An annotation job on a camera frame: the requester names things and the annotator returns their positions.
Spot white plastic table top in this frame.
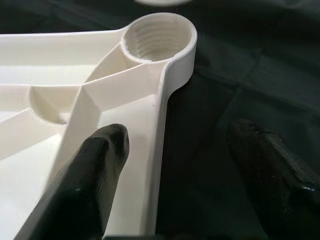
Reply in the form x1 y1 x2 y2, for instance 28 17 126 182
0 12 198 240

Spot black table cloth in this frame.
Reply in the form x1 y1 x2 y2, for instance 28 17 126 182
0 0 320 240

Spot white plastic table leg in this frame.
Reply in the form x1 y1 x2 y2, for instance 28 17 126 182
133 0 193 6

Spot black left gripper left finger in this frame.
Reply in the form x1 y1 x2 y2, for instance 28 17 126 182
21 123 131 240

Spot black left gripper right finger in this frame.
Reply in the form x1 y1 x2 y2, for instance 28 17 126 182
227 119 320 240

